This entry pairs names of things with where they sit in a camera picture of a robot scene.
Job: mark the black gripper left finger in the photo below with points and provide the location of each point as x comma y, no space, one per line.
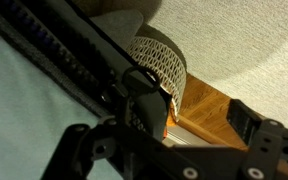
70,151

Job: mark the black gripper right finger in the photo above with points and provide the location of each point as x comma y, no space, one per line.
267,150

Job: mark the cream carpet rug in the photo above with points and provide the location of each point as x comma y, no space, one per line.
244,43

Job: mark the grey fabric sofa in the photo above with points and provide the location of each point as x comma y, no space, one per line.
117,6

